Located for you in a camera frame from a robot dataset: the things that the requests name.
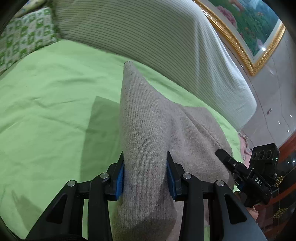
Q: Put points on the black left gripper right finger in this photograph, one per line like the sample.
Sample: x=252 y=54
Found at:
x=229 y=219

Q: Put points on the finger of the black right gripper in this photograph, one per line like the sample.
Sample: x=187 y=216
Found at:
x=229 y=162

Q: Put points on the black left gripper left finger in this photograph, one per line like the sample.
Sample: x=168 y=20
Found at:
x=63 y=217

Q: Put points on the beige brown knit sweater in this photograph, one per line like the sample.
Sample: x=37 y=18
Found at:
x=151 y=126

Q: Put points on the person's right hand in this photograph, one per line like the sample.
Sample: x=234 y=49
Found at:
x=253 y=212

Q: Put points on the pink cloth at bed edge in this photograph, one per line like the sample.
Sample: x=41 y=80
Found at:
x=244 y=147

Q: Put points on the dark red wooden cabinet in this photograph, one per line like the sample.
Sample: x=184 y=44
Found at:
x=275 y=216

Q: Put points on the light green bed sheet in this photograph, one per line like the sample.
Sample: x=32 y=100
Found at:
x=59 y=121

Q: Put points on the white striped bolster headboard cushion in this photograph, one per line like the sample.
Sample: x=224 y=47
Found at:
x=174 y=38

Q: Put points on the gold framed landscape painting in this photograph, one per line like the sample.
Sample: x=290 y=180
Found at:
x=251 y=27

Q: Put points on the green white patterned pillow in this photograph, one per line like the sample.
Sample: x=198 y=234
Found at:
x=25 y=35

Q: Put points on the yellow floral quilt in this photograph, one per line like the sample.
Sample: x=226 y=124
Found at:
x=32 y=4

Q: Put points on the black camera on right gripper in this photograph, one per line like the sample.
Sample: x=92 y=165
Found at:
x=264 y=160

